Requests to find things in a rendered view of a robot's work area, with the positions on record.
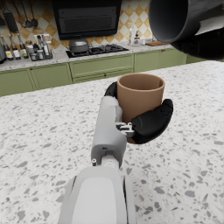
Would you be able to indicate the brown cup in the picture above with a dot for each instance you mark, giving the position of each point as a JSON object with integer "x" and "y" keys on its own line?
{"x": 140, "y": 96}

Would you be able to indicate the wooden cutting board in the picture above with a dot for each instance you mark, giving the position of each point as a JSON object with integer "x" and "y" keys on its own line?
{"x": 157, "y": 43}

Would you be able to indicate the green kitchen cabinets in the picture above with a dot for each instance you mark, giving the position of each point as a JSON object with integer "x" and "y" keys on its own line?
{"x": 87, "y": 71}

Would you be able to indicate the white bottles by sink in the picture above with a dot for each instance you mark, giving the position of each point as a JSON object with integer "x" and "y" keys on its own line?
{"x": 134, "y": 36}

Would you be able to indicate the black gas stove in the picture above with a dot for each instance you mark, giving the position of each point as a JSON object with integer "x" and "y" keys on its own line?
{"x": 99, "y": 50}

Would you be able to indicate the grey cooking pot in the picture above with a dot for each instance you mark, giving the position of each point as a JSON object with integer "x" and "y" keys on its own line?
{"x": 78, "y": 45}

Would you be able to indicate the spice rack with jars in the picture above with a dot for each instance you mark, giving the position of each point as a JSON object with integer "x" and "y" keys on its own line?
{"x": 40, "y": 48}

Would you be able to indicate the black range hood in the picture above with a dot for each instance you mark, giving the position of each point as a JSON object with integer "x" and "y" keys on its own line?
{"x": 86, "y": 17}

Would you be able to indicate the dark bottle with label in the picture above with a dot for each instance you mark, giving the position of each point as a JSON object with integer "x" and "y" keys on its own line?
{"x": 7, "y": 49}
{"x": 22, "y": 47}
{"x": 15, "y": 48}

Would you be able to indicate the black hanging spoon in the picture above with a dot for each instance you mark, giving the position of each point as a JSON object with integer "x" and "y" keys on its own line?
{"x": 33, "y": 14}

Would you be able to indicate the black hanging ladle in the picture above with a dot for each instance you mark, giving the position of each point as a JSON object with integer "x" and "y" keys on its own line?
{"x": 24, "y": 16}

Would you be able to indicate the black slotted spatula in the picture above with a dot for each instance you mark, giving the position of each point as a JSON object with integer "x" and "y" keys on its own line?
{"x": 9, "y": 19}

